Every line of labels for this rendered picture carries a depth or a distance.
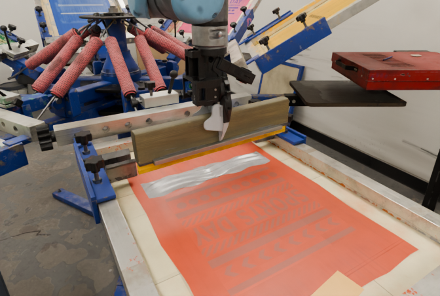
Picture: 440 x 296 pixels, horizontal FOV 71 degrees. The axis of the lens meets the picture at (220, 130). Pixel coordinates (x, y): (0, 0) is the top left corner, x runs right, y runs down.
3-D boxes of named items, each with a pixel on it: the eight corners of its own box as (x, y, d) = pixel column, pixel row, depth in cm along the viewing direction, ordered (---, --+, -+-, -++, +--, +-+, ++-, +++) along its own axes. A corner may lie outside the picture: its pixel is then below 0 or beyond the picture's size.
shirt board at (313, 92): (366, 93, 178) (368, 80, 175) (404, 120, 141) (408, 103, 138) (135, 94, 177) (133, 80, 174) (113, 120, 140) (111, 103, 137)
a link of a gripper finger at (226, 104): (215, 120, 71) (213, 83, 68) (222, 119, 71) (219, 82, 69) (226, 124, 67) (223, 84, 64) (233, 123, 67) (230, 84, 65)
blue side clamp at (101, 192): (119, 217, 68) (115, 190, 65) (95, 224, 66) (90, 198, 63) (95, 160, 92) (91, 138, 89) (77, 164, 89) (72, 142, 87)
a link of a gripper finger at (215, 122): (201, 145, 70) (198, 105, 67) (224, 139, 73) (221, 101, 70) (208, 148, 67) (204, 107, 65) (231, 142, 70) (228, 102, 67)
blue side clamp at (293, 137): (304, 156, 94) (306, 135, 91) (291, 160, 91) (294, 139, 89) (247, 124, 117) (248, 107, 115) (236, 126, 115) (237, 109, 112)
